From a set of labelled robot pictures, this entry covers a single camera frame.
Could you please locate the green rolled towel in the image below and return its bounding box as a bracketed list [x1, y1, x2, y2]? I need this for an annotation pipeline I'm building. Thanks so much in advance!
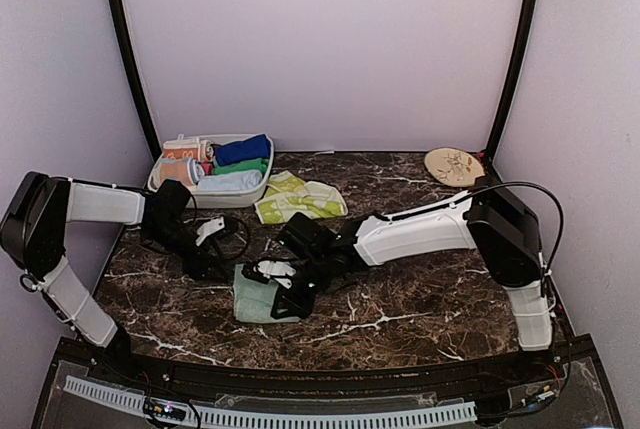
[212, 158, 269, 175]

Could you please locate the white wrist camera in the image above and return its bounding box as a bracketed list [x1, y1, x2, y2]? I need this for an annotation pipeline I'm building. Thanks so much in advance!
[242, 260, 296, 288]
[195, 216, 226, 246]

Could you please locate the left black frame post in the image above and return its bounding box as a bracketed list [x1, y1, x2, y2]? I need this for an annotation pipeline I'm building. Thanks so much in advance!
[108, 0, 162, 159]

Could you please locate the black frame post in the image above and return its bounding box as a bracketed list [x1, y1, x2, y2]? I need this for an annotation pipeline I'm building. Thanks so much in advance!
[108, 0, 162, 159]
[483, 0, 537, 166]

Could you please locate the cream bird-pattern plate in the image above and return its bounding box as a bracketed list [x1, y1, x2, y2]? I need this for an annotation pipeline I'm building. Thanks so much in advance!
[424, 147, 486, 188]

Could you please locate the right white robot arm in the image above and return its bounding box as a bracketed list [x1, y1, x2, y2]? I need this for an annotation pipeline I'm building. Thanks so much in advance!
[270, 176, 553, 383]

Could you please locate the yellow-green patterned towel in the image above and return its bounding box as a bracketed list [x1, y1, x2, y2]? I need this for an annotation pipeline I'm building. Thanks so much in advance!
[254, 171, 349, 225]

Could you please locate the right black frame post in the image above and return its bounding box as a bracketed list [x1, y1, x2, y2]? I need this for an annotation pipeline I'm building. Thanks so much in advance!
[483, 0, 537, 166]

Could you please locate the pale blue rolled towel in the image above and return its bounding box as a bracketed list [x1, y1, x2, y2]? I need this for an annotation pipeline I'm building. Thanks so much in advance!
[197, 170, 263, 192]

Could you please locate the pink red rolled towel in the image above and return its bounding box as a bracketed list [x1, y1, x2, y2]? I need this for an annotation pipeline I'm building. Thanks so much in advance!
[200, 143, 218, 176]

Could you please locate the white plastic basket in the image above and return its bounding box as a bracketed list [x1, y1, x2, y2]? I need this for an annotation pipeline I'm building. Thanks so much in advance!
[147, 134, 274, 209]

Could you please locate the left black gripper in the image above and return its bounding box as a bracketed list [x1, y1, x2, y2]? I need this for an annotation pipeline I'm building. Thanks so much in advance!
[142, 219, 229, 281]

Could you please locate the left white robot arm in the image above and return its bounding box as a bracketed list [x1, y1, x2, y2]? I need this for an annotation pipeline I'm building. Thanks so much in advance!
[1, 172, 227, 385]

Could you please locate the white slotted cable duct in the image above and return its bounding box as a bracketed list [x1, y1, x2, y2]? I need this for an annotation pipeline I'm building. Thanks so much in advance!
[62, 376, 477, 428]

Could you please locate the orange patterned rolled towel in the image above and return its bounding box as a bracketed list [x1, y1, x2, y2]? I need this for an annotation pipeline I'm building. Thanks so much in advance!
[162, 135, 213, 162]

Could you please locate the sage green towel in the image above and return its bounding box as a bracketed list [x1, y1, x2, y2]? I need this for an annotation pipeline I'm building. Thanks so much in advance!
[233, 264, 301, 324]

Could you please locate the orange blue rolled towel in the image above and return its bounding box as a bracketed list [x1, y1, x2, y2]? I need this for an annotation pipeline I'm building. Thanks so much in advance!
[149, 158, 206, 190]

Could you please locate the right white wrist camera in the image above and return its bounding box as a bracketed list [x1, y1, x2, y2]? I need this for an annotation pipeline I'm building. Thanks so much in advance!
[242, 260, 296, 288]

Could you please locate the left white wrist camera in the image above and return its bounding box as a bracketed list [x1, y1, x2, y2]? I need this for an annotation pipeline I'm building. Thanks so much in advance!
[195, 216, 226, 246]

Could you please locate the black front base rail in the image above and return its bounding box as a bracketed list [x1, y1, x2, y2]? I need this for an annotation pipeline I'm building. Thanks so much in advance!
[49, 336, 596, 400]

